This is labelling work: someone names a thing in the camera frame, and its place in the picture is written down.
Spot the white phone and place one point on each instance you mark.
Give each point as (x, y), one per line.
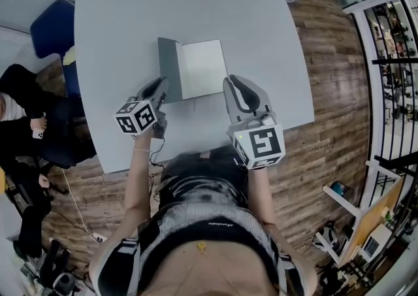
(37, 134)

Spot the black metal railing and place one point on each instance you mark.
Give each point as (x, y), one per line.
(392, 61)

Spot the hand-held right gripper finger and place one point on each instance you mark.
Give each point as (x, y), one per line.
(261, 98)
(231, 105)

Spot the person's right forearm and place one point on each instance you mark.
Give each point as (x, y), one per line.
(259, 193)

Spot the grey cardboard folder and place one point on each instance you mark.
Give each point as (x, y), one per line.
(202, 69)

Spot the white device with screen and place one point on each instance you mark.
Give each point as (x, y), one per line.
(370, 245)

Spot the white power strip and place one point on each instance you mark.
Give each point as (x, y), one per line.
(99, 238)

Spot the person's left forearm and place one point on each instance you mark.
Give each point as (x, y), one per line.
(138, 177)

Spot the black office chair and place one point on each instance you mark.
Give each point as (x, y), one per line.
(54, 255)

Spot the person's chest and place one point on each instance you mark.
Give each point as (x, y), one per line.
(212, 272)

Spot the person's black shiny skirt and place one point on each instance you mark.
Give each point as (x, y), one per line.
(202, 190)

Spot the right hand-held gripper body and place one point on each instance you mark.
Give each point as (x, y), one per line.
(264, 144)

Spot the black and white headset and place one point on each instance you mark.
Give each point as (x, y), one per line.
(325, 236)

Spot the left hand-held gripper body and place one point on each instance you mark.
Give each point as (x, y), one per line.
(134, 118)

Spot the wooden board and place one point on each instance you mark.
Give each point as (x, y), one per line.
(369, 226)

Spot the grey gripper-mounted camera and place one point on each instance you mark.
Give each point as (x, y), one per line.
(267, 119)

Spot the white table frame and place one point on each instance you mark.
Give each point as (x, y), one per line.
(343, 201)

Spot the person's grey knit top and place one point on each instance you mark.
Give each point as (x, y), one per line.
(196, 216)

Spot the blue chair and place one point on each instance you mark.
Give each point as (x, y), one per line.
(49, 26)

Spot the yellow-green cloth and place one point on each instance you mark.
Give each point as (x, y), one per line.
(69, 56)

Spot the teal box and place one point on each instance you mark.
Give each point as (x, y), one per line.
(338, 188)

